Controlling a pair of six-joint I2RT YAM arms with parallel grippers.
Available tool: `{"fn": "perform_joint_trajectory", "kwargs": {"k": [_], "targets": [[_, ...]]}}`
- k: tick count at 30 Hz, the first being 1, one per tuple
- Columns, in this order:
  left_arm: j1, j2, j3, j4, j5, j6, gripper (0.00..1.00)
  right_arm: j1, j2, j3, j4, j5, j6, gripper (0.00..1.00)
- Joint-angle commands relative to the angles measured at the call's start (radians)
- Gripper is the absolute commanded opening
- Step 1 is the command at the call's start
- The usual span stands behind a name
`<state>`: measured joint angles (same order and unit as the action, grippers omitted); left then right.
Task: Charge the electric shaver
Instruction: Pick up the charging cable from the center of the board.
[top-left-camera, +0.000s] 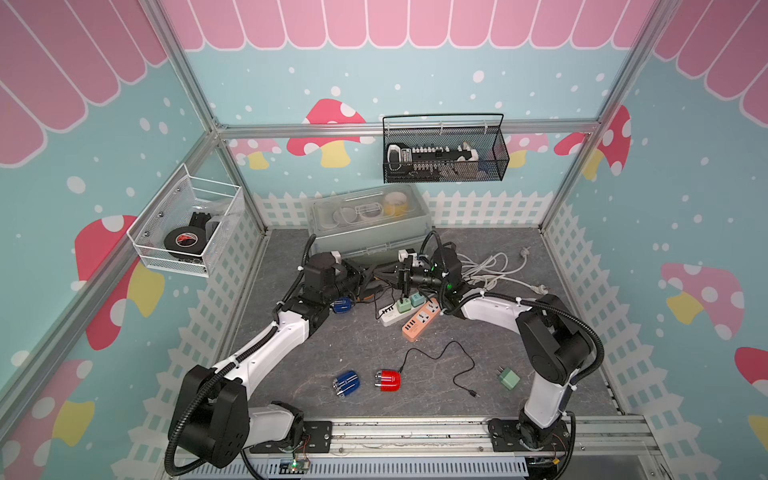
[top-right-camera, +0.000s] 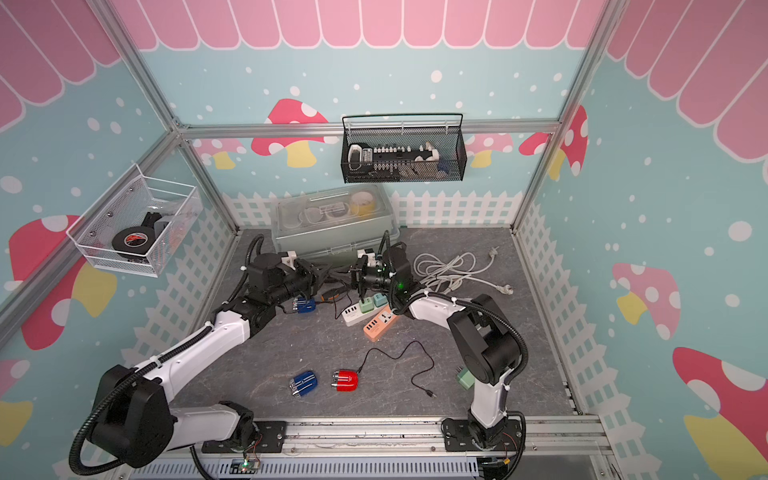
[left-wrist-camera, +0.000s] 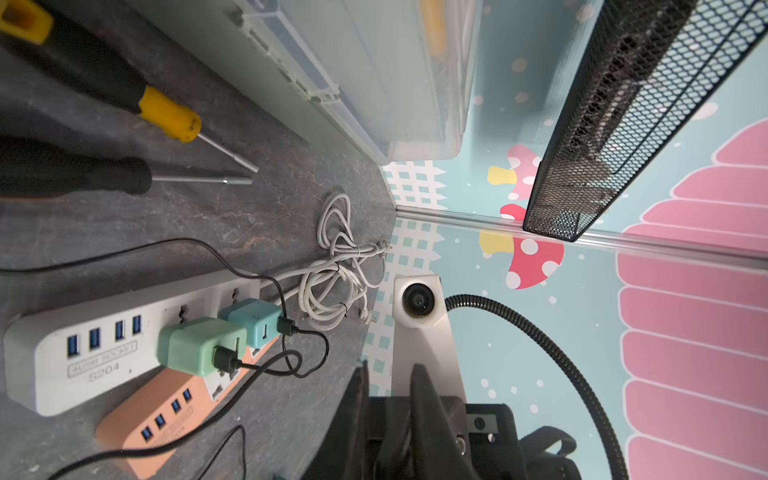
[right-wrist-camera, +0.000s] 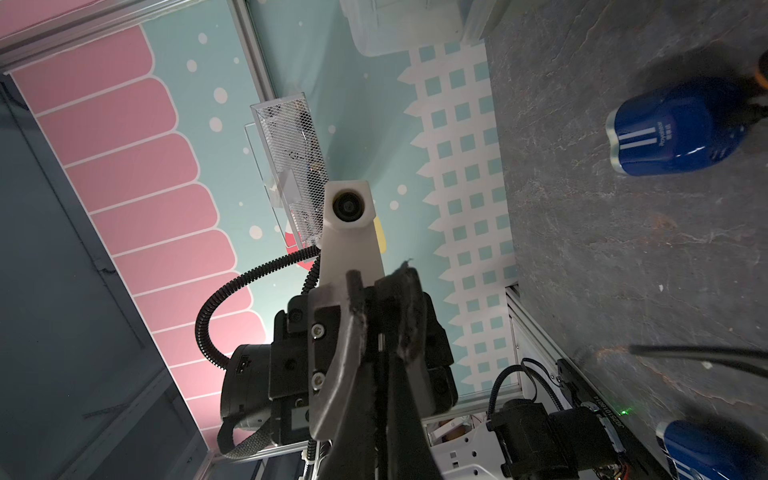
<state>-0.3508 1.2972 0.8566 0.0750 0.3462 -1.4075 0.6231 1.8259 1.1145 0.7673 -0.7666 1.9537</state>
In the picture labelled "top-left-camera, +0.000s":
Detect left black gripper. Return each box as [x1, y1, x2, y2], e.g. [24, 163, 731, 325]
[324, 258, 377, 304]

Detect blue shaver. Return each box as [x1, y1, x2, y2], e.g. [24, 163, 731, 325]
[331, 297, 355, 314]
[332, 371, 360, 397]

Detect teal charger adapter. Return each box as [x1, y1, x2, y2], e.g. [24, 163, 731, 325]
[409, 292, 427, 308]

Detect black cable with plug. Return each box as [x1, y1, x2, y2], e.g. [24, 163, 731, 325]
[395, 340, 478, 399]

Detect green charger adapter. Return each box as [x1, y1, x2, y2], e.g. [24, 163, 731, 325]
[498, 367, 520, 391]
[395, 297, 412, 314]

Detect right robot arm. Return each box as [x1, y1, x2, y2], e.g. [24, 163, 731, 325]
[395, 230, 605, 451]

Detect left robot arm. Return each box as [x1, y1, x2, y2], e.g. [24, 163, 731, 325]
[164, 250, 374, 477]

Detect red electric shaver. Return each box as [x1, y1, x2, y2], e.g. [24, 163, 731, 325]
[374, 370, 402, 392]

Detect white power strip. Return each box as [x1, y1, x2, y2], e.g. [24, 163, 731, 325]
[378, 302, 414, 327]

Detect green plastic storage box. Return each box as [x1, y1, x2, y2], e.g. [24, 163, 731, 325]
[304, 184, 433, 264]

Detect orange power strip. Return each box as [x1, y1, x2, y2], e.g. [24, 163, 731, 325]
[401, 298, 441, 342]

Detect yellow tape roll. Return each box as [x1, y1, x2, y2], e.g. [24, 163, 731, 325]
[383, 191, 409, 217]

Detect black power strip in basket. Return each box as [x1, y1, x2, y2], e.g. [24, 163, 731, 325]
[384, 143, 479, 177]

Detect black tape roll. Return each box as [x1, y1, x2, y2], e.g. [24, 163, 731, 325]
[163, 226, 207, 261]

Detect white coiled power cable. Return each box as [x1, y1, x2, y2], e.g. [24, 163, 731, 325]
[461, 247, 548, 296]

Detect black wire mesh basket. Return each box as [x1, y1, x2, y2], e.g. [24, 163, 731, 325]
[381, 113, 510, 183]

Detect clear acrylic wall bin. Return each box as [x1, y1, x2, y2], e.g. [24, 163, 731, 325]
[126, 165, 245, 278]

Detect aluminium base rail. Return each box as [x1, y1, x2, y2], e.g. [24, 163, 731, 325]
[188, 416, 672, 479]

